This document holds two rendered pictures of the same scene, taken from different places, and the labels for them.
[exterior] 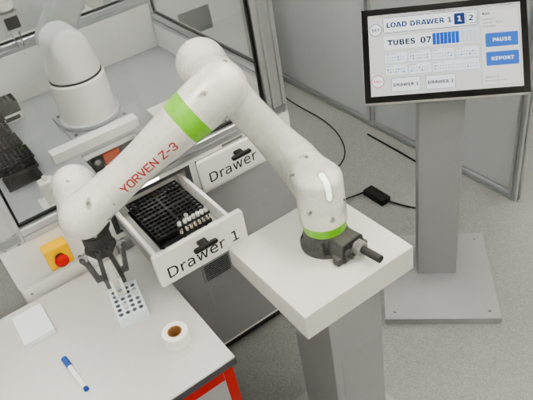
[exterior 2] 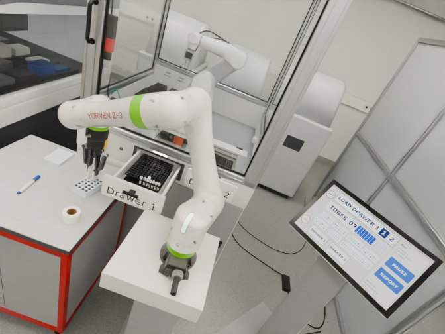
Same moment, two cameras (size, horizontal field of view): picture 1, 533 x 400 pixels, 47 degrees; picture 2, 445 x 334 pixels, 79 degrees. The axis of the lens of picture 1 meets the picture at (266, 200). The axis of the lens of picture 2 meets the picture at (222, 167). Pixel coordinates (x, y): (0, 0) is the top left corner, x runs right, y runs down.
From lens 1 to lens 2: 0.83 m
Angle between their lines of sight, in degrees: 23
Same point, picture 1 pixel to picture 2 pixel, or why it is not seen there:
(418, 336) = not seen: outside the picture
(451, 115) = (332, 279)
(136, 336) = (67, 199)
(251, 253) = (146, 221)
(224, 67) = (174, 97)
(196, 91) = (151, 97)
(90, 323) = (69, 177)
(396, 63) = (324, 220)
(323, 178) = (189, 217)
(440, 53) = (353, 239)
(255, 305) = not seen: hidden behind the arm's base
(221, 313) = not seen: hidden behind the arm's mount
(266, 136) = (196, 171)
